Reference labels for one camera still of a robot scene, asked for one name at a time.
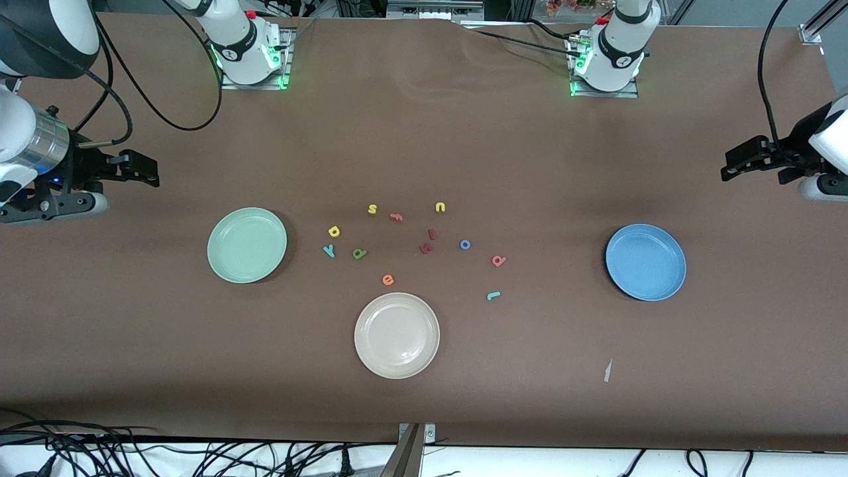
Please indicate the brown table cover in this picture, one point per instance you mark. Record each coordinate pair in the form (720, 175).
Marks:
(464, 132)

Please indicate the beige plate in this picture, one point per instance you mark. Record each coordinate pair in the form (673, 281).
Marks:
(397, 335)

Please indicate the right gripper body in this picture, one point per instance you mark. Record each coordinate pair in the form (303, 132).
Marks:
(81, 163)

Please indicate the aluminium frame beam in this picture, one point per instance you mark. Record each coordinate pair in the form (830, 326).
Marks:
(430, 8)

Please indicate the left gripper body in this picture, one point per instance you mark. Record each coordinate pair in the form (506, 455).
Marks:
(793, 146)

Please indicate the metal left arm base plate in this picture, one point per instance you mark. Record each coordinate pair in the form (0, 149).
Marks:
(596, 94)

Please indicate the grey metal table bracket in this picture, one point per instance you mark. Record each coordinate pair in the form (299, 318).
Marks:
(411, 457)

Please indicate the small white paper scrap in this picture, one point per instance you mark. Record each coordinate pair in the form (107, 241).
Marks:
(607, 372)

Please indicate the orange artificial flowers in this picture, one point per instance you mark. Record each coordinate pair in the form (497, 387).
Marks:
(570, 5)

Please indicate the aluminium corner profile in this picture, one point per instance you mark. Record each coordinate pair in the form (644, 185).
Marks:
(818, 23)

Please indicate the aluminium side rail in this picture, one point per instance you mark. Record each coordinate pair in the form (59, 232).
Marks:
(14, 85)

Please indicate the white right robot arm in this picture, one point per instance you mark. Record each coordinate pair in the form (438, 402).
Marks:
(238, 46)

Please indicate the blue plate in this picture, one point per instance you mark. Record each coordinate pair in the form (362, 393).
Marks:
(646, 262)

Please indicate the green letter a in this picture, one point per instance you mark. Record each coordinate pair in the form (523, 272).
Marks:
(355, 254)

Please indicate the light green plate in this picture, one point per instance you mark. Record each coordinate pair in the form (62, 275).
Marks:
(246, 245)

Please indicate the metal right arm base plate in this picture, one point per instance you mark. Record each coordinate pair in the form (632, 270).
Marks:
(287, 63)

